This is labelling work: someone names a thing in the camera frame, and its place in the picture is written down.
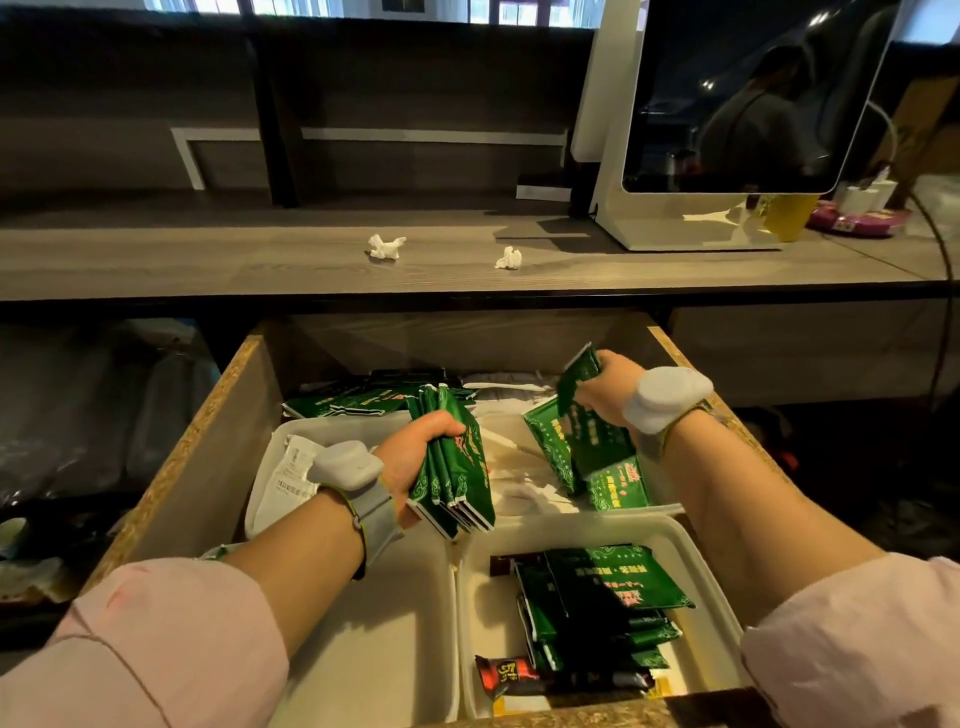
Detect person's right hand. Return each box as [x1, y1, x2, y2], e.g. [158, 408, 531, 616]
[573, 350, 648, 431]

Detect person's left hand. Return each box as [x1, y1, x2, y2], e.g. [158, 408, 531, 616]
[373, 411, 468, 529]

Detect green tea packet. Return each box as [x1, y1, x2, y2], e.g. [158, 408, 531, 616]
[585, 455, 651, 513]
[567, 403, 639, 481]
[555, 342, 603, 418]
[522, 396, 588, 498]

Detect bundle of green packets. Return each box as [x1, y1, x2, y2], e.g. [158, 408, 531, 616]
[405, 383, 497, 542]

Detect person's right forearm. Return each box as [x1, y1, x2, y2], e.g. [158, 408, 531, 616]
[660, 408, 960, 728]

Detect person's left forearm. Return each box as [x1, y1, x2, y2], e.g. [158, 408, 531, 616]
[0, 489, 370, 728]

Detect clear white plastic wrappers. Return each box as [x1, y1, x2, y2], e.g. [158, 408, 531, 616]
[459, 372, 582, 519]

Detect white wrist tracker grey band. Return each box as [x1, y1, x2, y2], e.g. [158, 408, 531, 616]
[306, 440, 407, 580]
[621, 366, 718, 463]

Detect heap of green sachets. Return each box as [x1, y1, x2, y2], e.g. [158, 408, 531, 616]
[282, 369, 481, 421]

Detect white labelled plastic bag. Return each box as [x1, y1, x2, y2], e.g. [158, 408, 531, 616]
[249, 434, 333, 540]

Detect pile of dark green sachets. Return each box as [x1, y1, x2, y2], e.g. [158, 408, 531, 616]
[514, 544, 696, 674]

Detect wooden chipboard drawer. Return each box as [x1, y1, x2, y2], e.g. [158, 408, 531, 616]
[78, 310, 798, 728]

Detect dark red coffee sachet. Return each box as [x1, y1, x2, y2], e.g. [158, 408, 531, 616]
[474, 654, 655, 702]

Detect yellow cup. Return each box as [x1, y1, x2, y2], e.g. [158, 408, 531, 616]
[756, 192, 823, 243]

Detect pink purple package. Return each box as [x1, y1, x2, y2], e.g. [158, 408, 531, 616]
[807, 199, 913, 238]

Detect white touchscreen terminal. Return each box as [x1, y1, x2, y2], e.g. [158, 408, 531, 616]
[570, 0, 921, 253]

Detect white paper cups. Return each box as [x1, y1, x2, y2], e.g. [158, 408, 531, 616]
[835, 166, 900, 216]

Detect dark plastic bags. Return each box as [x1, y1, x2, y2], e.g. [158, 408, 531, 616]
[0, 318, 220, 513]

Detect cardboard box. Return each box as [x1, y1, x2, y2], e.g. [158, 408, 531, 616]
[876, 73, 960, 183]

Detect black post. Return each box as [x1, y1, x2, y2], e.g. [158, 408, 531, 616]
[241, 31, 303, 210]

